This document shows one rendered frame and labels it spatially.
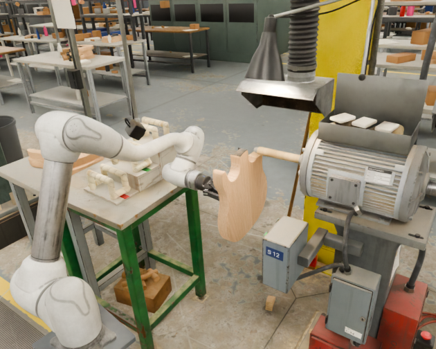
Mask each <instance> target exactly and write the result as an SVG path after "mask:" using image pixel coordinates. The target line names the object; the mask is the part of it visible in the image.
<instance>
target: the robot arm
mask: <svg viewBox="0 0 436 349"><path fill-rule="evenodd" d="M35 134H36V137H37V139H38V140H39V146H40V150H41V155H42V157H43V158H44V167H43V172H42V181H41V186H40V192H39V201H38V207H37V216H36V221H35V230H34V236H33V245H32V251H31V254H30V255H29V256H28V257H27V258H25V259H24V260H23V262H22V264H21V266H20V268H18V270H16V272H15V273H14V274H13V276H12V278H11V280H10V293H11V295H12V297H13V299H14V300H15V302H16V303H17V304H18V305H19V306H21V307H22V308H23V309H25V310H26V311H27V312H29V313H30V314H32V315H33V316H36V317H37V318H40V319H41V320H42V321H43V322H45V324H46V325H47V326H48V327H49V328H50V329H51V330H52V331H53V332H55V334H56V335H57V336H56V337H53V338H52V339H51V340H50V344H51V346H52V347H54V348H57V349H103V348H104V347H105V346H106V345H107V344H109V343H111V342H113V341H115V340H116V338H117V336H116V333H115V332H112V331H111V330H109V329H108V328H107V327H106V326H105V325H104V324H103V323H102V321H101V316H100V310H99V307H98V302H97V300H96V297H95V294H94V293H93V290H92V288H91V287H90V286H89V285H88V284H87V283H86V282H85V281H84V280H82V279H81V278H78V277H75V276H67V273H66V263H65V261H64V259H63V258H62V257H61V256H60V251H61V246H62V238H63V232H64V224H65V219H66V210H67V205H68V200H69V191H70V186H71V177H72V172H73V163H74V162H76V161H77V160H78V158H79V156H80V154H81V153H85V154H95V155H97V156H103V157H106V158H108V159H118V160H123V161H131V162H137V161H143V160H145V159H148V158H150V157H151V156H154V155H155V154H157V153H159V152H161V151H163V150H165V149H166V148H168V147H170V146H172V145H173V146H174V149H175V150H176V152H177V154H176V158H175V160H174V161H173V162H171V163H168V164H166V165H164V167H163V169H162V176H163V178H164V180H166V181H168V182H169V183H171V184H173V185H175V186H178V187H182V188H189V189H193V190H201V191H203V196H208V197H211V198H213V199H216V200H217V201H219V194H218V192H217V190H216V188H215V186H214V183H213V179H212V178H211V177H210V176H208V175H206V174H204V173H202V172H199V171H197V170H195V166H196V163H197V160H198V159H199V156H200V154H201V151H202V148H203V143H204V133H203V130H202V129H201V128H199V127H197V126H190V127H188V128H187V129H186V130H185V131H184V132H181V133H169V134H166V135H164V136H161V137H159V138H156V139H154V140H152V141H150V142H147V143H145V144H142V145H133V144H131V143H130V142H129V141H128V140H127V139H125V138H124V137H123V136H122V135H121V134H119V133H117V132H116V131H115V130H114V129H112V128H110V127H109V126H107V125H105V124H103V123H100V122H98V121H96V120H94V119H92V118H89V117H87V116H83V115H80V114H77V113H73V112H69V111H50V112H48V113H45V114H43V115H42V116H40V117H39V118H38V119H37V121H36V123H35Z"/></svg>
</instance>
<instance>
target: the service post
mask: <svg viewBox="0 0 436 349"><path fill-rule="evenodd" d="M51 3H52V6H53V12H54V15H55V20H56V24H57V28H65V29H66V34H67V37H68V41H69V46H70V50H71V56H72V59H73V65H74V69H69V70H67V73H68V77H69V82H70V86H71V88H72V89H79V90H80V96H81V99H82V105H83V109H84V115H85V116H87V117H89V118H92V119H93V116H92V113H91V107H90V104H89V97H88V94H87V88H86V85H85V81H84V75H83V71H82V65H81V61H80V56H79V52H78V46H77V42H76V39H75V33H74V29H76V27H75V22H74V18H73V12H72V8H71V2H70V0H51Z"/></svg>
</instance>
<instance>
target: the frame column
mask: <svg viewBox="0 0 436 349"><path fill-rule="evenodd" d="M334 226H335V228H336V231H337V235H339V236H343V232H344V227H343V226H339V225H336V224H334ZM348 238H349V239H351V240H356V241H358V242H362V243H364V247H363V252H362V254H361V257H358V256H354V255H352V254H349V253H348V254H347V259H348V263H349V264H351V265H354V266H357V267H360V268H362V269H366V270H368V271H372V272H374V273H376V274H380V275H381V281H380V285H379V291H378V295H377V299H376V305H375V308H374V315H373V319H372V325H371V328H370V331H369V333H368V335H369V336H371V337H374V338H375V339H376V338H377V334H378V331H379V325H380V322H381V316H382V312H383V307H384V305H385V302H386V299H387V297H388V294H389V291H390V288H391V286H392V282H393V280H394V277H395V273H396V270H397V267H398V266H399V255H400V252H401V246H402V244H399V243H396V242H392V241H389V240H385V239H383V238H378V237H376V236H373V235H369V234H367V233H362V232H359V231H355V230H352V229H349V234H348ZM336 262H339V263H341V262H343V252H342V251H339V250H337V249H335V253H334V263H336Z"/></svg>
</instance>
